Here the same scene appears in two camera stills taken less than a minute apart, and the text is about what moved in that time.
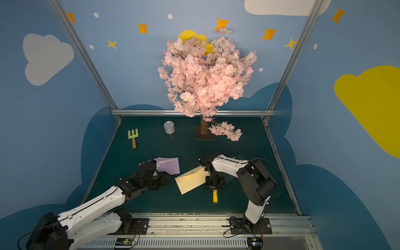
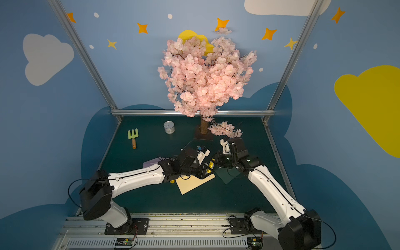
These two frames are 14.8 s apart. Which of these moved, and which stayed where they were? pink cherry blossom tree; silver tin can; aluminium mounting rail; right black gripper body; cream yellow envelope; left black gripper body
Moved: right black gripper body; left black gripper body
Stayed: cream yellow envelope; silver tin can; aluminium mounting rail; pink cherry blossom tree
